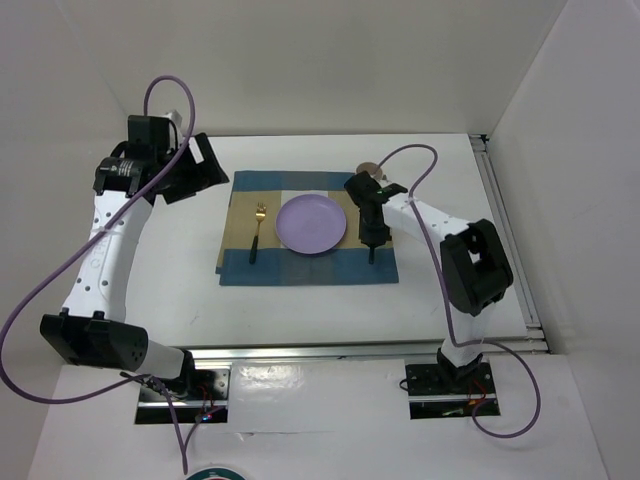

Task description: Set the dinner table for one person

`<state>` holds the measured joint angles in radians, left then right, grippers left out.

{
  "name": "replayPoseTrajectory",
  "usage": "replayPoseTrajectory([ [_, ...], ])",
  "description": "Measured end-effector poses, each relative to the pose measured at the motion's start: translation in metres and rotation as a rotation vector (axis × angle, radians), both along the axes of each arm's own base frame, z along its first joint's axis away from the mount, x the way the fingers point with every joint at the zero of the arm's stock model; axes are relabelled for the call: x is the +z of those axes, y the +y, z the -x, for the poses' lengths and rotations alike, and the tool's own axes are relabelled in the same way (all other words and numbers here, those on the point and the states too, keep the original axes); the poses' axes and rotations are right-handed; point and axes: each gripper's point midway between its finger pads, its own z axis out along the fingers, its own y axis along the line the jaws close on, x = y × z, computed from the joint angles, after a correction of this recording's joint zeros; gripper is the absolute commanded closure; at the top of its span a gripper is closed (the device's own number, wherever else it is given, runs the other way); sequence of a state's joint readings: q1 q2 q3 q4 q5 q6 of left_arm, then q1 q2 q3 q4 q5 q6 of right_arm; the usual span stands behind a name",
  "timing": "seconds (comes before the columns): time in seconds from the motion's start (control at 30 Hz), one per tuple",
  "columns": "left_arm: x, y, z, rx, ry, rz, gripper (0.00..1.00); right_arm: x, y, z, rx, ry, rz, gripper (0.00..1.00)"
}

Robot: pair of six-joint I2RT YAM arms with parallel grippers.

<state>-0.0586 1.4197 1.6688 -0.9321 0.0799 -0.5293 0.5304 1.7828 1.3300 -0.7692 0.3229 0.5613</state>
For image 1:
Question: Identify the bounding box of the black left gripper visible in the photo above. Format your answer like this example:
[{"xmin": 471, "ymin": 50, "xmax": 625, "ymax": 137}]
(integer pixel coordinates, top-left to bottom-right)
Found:
[{"xmin": 156, "ymin": 132, "xmax": 227, "ymax": 204}]

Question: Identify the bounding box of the beige plastic cup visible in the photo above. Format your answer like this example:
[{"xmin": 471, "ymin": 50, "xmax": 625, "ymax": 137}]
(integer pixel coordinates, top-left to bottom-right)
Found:
[{"xmin": 355, "ymin": 162, "xmax": 387, "ymax": 181}]

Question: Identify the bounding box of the purple plastic plate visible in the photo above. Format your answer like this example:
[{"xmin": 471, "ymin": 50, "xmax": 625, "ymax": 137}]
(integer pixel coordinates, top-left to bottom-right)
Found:
[{"xmin": 275, "ymin": 194, "xmax": 347, "ymax": 255}]

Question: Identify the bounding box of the gold fork green handle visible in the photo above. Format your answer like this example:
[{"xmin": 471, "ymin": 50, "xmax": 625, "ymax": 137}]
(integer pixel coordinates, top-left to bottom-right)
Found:
[{"xmin": 249, "ymin": 202, "xmax": 267, "ymax": 265}]

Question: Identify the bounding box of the blue beige checked cloth napkin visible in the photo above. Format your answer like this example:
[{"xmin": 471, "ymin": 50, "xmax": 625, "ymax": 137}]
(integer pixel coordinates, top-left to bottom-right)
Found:
[{"xmin": 216, "ymin": 170, "xmax": 399, "ymax": 286}]

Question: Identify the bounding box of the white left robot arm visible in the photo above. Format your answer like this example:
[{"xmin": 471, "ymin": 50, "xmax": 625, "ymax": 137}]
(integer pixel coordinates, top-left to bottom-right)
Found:
[{"xmin": 40, "ymin": 111, "xmax": 229, "ymax": 399}]

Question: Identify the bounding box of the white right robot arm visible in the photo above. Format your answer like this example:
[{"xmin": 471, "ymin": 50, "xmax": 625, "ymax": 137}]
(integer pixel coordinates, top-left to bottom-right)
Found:
[{"xmin": 344, "ymin": 172, "xmax": 514, "ymax": 392}]

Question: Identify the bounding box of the green round sticker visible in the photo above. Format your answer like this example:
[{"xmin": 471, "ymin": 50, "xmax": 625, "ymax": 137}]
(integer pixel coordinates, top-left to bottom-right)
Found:
[{"xmin": 186, "ymin": 467, "xmax": 247, "ymax": 480}]

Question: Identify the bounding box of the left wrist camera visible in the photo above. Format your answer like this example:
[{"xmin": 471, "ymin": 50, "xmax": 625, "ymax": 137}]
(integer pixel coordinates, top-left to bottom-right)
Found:
[{"xmin": 165, "ymin": 109, "xmax": 183, "ymax": 128}]

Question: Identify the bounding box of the aluminium right side rail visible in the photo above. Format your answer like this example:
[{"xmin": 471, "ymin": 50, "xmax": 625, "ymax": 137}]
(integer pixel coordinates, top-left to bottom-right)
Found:
[{"xmin": 469, "ymin": 134, "xmax": 551, "ymax": 355}]

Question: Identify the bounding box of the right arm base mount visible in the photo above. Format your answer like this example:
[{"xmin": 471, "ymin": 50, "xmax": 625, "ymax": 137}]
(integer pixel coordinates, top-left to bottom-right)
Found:
[{"xmin": 398, "ymin": 362, "xmax": 500, "ymax": 420}]

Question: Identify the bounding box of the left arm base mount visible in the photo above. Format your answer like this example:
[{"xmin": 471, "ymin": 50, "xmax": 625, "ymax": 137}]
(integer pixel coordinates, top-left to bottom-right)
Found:
[{"xmin": 134, "ymin": 367, "xmax": 231, "ymax": 425}]

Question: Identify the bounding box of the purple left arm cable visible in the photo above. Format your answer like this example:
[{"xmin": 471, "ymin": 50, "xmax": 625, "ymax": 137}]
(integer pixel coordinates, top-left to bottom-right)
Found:
[{"xmin": 0, "ymin": 75, "xmax": 196, "ymax": 474}]

